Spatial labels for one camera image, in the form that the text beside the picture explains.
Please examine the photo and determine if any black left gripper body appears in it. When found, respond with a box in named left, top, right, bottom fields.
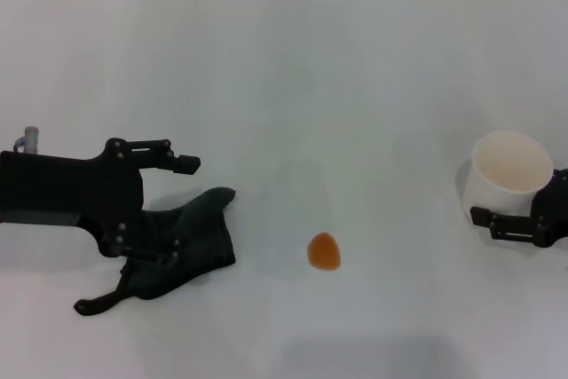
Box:
left=0, top=138, right=146, bottom=258

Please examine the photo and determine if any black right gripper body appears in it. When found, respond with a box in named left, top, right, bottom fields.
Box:
left=531, top=168, right=568, bottom=249

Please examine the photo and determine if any dark blue rag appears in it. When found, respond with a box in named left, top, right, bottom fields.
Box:
left=73, top=186, right=237, bottom=318

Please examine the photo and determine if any white paper cup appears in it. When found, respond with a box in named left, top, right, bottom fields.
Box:
left=462, top=130, right=556, bottom=217

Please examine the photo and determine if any small orange object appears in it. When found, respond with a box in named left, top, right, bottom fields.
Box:
left=307, top=232, right=343, bottom=272

